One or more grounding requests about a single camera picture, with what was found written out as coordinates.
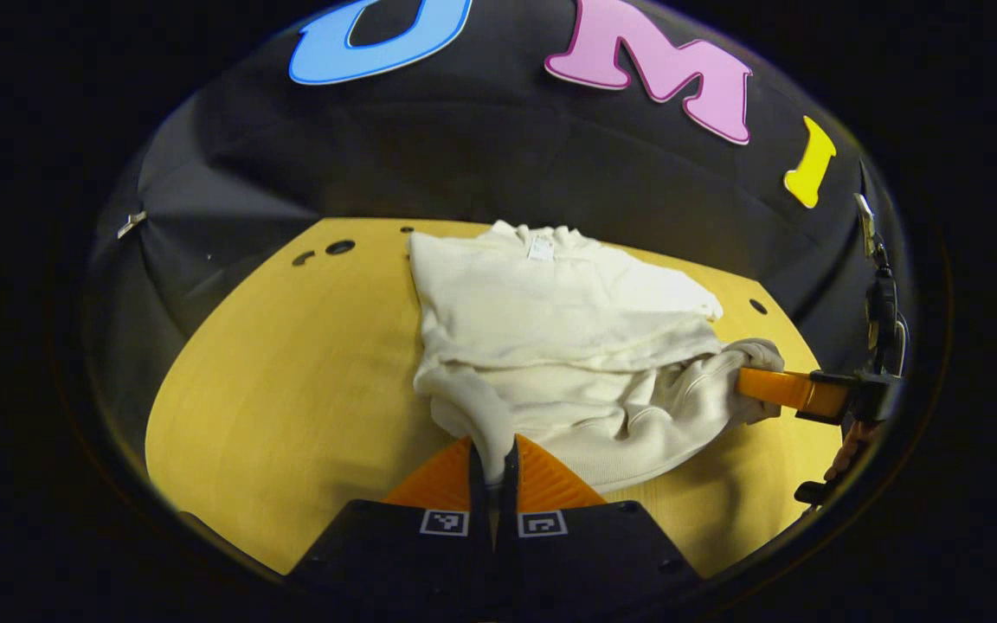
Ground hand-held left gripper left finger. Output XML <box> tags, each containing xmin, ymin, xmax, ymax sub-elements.
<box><xmin>286</xmin><ymin>435</ymin><xmax>496</xmax><ymax>600</ymax></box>

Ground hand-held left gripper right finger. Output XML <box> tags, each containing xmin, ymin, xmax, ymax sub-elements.
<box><xmin>498</xmin><ymin>435</ymin><xmax>703</xmax><ymax>607</ymax></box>

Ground white sweatshirt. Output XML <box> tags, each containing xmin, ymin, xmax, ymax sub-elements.
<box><xmin>408</xmin><ymin>220</ymin><xmax>787</xmax><ymax>496</ymax></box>

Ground black backdrop cloth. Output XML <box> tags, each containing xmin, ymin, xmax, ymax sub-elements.
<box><xmin>87</xmin><ymin>0</ymin><xmax>910</xmax><ymax>451</ymax></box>

